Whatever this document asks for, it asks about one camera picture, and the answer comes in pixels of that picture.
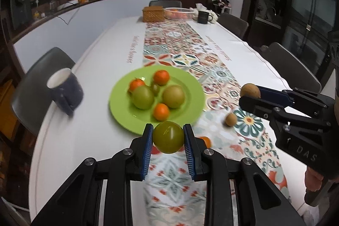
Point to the grey chair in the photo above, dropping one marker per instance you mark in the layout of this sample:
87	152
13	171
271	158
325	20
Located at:
165	3
233	24
34	88
291	67

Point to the sink faucet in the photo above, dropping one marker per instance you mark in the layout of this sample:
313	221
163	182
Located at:
271	13

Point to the pink plastic basket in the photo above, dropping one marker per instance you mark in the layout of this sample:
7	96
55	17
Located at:
180	14

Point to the orange mandarin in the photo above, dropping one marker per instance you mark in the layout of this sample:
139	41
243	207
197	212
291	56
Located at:
136	84
206	141
161	112
161	77

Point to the green plate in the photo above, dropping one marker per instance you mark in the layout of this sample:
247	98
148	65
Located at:
119	106

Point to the glass kettle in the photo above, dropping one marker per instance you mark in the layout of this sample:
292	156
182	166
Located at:
54	5

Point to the wicker box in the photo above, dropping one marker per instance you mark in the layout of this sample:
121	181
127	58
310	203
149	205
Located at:
153	14

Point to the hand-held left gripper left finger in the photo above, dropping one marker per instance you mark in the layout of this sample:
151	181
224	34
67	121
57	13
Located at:
147	153

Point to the small brown kiwi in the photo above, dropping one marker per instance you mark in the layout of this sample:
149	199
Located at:
250	90
230	119

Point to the white kitchen counter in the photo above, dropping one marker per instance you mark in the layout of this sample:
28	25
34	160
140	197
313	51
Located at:
87	22

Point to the small green fruit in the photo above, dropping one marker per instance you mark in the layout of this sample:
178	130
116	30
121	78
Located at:
155	88
168	137

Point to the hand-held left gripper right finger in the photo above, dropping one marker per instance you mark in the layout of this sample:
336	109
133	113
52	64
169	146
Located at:
189	153

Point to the dark blue mug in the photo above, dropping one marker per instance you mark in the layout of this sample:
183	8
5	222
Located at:
66	93

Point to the black coffee machine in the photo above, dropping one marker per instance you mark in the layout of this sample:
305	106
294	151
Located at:
20	11

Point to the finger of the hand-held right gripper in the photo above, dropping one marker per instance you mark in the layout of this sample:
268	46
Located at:
275	97
257	106

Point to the large yellow-green pear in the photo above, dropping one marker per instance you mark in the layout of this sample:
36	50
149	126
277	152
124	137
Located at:
173	96

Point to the black mug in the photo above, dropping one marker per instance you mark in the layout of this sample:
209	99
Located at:
204	17

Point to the white tissue pack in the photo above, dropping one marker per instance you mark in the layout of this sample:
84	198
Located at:
201	7

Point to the stool with clothes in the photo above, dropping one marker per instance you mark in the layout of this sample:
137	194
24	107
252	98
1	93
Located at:
222	3

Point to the glass sliding door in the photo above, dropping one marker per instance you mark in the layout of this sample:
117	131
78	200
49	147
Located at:
309	16

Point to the patterned table runner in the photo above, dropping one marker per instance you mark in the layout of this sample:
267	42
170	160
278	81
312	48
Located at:
180	51

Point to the person's right hand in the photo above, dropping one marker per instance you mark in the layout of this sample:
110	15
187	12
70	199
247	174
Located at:
313	179

